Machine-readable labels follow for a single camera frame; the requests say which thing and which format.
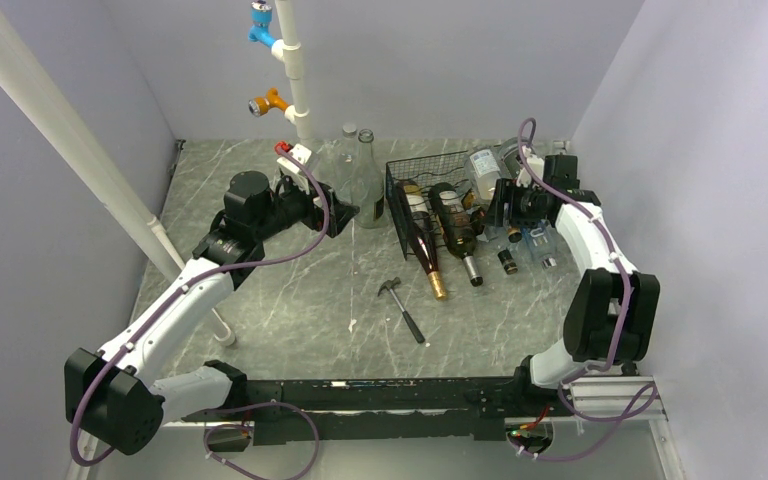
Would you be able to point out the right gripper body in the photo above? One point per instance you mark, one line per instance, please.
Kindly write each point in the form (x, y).
(524, 203)

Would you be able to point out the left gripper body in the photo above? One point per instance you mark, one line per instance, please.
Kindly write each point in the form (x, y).
(295, 205)

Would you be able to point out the round clear glass bottle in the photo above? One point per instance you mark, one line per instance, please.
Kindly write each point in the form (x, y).
(345, 151)

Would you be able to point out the clear frosted wine bottle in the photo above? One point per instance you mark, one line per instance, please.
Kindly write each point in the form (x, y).
(367, 187)

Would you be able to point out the clear bottle white label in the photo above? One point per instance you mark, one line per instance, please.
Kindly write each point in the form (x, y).
(484, 170)

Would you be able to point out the clear bottle dark label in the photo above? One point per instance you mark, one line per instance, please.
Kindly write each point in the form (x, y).
(509, 155)

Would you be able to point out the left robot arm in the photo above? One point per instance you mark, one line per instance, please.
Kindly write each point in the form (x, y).
(116, 393)

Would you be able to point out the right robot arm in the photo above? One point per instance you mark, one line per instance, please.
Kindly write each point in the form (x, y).
(611, 316)

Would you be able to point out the blue label clear bottle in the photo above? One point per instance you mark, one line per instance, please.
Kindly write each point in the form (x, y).
(541, 245)

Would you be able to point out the green wine bottle silver cap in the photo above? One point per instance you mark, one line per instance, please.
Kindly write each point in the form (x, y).
(458, 234)

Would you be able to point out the red wine bottle gold cap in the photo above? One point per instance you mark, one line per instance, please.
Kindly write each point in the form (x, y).
(420, 234)

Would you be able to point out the small grey hammer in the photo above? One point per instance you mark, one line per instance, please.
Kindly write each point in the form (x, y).
(390, 286)

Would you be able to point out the orange pipe nozzle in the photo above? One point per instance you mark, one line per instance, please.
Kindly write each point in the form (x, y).
(261, 105)

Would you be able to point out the blue pipe nozzle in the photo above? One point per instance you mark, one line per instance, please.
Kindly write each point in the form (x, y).
(261, 16)

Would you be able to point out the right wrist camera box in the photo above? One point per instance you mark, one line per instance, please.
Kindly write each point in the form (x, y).
(533, 171)

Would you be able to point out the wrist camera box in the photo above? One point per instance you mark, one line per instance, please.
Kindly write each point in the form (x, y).
(292, 159)
(533, 171)

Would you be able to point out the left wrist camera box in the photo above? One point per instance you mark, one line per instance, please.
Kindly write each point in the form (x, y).
(292, 159)

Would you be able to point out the black wire wine rack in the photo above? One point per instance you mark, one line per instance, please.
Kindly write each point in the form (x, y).
(426, 171)

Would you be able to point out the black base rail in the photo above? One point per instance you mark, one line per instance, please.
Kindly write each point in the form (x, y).
(281, 411)

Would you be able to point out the white pvc pipe frame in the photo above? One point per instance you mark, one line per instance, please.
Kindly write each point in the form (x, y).
(30, 87)

